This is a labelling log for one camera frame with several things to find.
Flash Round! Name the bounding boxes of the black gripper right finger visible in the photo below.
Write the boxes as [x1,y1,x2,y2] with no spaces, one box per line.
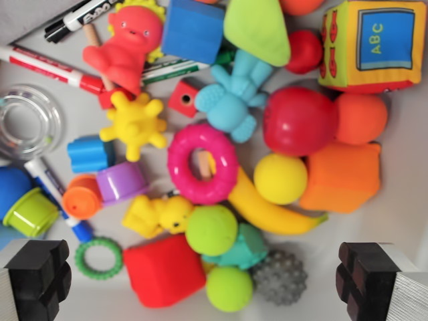
[335,242,428,321]

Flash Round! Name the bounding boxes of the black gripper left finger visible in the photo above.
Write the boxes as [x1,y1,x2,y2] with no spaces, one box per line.
[0,239,72,321]

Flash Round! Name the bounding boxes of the white plastic bin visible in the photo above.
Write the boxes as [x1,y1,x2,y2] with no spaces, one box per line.
[0,0,428,321]

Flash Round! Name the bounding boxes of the lime green plastic cup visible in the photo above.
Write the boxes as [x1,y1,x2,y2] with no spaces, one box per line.
[2,187,60,237]

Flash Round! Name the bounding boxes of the gray spiky ball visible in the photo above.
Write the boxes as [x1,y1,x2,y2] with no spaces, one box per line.
[250,249,308,307]

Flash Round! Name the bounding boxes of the blue round toy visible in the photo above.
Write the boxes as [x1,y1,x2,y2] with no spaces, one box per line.
[0,166,34,221]

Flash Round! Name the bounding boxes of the blue dry erase marker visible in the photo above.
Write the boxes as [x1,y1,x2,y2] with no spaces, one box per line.
[23,156,94,243]

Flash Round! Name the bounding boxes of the orange plastic cup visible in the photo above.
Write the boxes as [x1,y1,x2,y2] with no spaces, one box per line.
[62,174,104,221]

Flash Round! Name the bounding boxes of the orange soft cube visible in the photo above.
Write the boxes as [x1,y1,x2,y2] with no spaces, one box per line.
[298,142,383,215]

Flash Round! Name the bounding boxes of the yellow toy banana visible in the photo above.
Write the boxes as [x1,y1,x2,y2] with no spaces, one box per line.
[227,166,329,235]

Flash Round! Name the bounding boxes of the teal rubber animal figure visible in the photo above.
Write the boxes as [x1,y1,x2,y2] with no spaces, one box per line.
[201,223,269,271]

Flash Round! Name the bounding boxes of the red soft cube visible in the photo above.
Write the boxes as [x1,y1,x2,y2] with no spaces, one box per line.
[122,233,207,309]

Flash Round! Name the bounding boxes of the purple plastic cup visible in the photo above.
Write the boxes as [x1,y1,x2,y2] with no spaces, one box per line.
[96,162,151,205]

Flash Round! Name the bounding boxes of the blue plastic gear block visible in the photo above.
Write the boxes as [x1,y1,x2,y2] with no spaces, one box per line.
[66,135,116,174]

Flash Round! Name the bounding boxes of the lime green ball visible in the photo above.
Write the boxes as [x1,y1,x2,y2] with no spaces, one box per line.
[205,266,254,314]
[185,204,239,257]

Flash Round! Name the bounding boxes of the yellow rubber animal figure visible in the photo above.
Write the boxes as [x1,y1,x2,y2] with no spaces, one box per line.
[121,195,195,239]

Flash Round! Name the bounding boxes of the clear tape roll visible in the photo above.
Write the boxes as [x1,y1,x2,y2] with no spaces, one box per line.
[0,83,67,161]

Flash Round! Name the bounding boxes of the orange toy fruit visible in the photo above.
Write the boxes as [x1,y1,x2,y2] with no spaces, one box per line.
[333,92,389,146]

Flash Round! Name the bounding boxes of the red toy apple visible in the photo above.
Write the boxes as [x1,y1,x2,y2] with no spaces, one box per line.
[262,86,338,157]

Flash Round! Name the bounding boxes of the yellow spiky rubber ball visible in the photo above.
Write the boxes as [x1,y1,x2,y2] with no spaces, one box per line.
[99,90,168,163]

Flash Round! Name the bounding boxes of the wooden bolt with red head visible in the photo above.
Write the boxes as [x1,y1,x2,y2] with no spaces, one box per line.
[82,23,134,110]

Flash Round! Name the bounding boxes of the small wooden peg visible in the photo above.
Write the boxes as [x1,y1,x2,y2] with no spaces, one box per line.
[197,150,217,181]

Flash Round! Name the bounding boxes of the red dry erase marker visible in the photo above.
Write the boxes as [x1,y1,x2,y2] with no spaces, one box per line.
[0,43,104,94]

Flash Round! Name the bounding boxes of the light blue rubber teether figure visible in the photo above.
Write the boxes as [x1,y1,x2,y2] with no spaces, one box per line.
[194,49,268,144]

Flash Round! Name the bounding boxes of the red wooden nut block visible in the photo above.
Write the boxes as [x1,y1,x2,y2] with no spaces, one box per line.
[167,77,205,118]

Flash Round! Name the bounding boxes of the fabric ABC cube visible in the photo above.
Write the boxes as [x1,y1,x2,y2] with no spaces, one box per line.
[317,0,428,94]

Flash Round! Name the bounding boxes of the small red ball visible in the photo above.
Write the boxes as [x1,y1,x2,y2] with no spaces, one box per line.
[286,29,324,74]

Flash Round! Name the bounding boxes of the red rubber animal figure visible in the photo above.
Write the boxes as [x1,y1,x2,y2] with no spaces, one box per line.
[82,5,165,97]

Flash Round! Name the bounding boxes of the green dry erase marker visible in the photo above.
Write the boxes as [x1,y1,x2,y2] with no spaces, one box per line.
[140,49,235,88]

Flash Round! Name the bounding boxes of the black Expo marker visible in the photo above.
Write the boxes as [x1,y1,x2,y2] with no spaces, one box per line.
[44,0,125,44]

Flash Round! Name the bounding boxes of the lime green soft triangle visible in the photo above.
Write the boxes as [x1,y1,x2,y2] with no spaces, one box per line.
[223,0,292,67]

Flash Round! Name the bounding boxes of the blue foam block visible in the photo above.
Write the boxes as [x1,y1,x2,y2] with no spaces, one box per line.
[160,0,227,66]

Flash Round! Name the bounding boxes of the green ribbed ring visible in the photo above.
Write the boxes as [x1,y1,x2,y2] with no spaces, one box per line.
[74,236,124,281]

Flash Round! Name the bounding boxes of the pink rubber ring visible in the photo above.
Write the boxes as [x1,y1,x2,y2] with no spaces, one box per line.
[167,122,240,205]

